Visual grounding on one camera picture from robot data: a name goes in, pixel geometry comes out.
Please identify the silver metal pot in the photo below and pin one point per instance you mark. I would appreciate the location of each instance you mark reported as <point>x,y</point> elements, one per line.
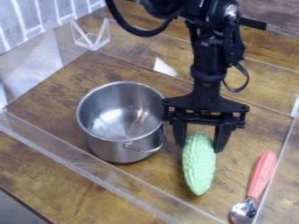
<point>120,116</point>

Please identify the red handled metal spoon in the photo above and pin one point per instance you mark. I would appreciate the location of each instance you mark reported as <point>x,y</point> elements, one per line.
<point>243,212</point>

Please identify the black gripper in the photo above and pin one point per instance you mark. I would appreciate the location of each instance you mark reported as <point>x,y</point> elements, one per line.
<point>204,107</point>

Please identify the clear acrylic triangle bracket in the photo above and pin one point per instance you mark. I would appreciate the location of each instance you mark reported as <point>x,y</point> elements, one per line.
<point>87,39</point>

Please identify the black wall strip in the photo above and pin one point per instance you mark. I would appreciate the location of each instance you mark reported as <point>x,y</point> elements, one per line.
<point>253,23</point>

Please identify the green bumpy toy vegetable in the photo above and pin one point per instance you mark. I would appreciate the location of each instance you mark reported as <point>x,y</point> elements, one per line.
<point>197,162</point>

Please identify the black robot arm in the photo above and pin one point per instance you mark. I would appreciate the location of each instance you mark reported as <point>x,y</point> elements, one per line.
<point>217,49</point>

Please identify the clear acrylic enclosure wall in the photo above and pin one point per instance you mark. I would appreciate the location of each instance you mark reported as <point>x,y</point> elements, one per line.
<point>49,171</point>

